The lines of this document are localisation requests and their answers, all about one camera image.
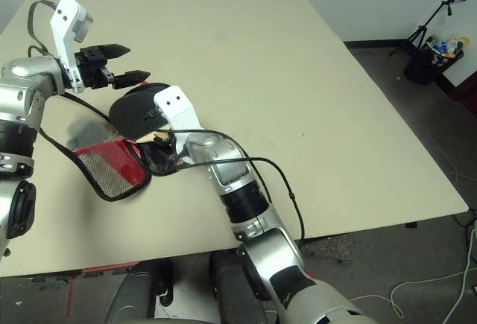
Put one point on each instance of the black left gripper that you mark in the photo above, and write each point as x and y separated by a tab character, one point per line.
91	69

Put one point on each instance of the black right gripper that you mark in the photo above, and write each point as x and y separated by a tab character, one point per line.
170	149

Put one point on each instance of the black rubber ping-pong paddle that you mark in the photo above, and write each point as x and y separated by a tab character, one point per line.
128	115

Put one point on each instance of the black red paddle case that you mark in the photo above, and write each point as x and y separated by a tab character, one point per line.
112	167

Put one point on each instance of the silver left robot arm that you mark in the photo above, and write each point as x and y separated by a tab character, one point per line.
18	89

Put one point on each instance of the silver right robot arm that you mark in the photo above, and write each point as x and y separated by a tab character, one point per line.
238	175

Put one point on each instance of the grey robot left leg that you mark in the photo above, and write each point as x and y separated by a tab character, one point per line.
134	294

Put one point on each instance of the grey robot leg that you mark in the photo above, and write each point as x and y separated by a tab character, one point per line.
238	290
134	294

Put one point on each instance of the grey robot right leg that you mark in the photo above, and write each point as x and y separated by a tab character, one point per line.
238	290

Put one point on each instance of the black trash bin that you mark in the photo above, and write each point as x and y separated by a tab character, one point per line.
423	69

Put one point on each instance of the black tripod stand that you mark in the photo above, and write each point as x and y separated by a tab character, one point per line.
428	22

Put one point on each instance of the white blue trash pile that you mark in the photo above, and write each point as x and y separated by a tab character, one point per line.
445	46

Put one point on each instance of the dark red cabinet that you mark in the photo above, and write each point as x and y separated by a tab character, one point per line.
464	91

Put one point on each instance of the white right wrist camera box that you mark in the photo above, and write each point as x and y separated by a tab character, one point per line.
179	111

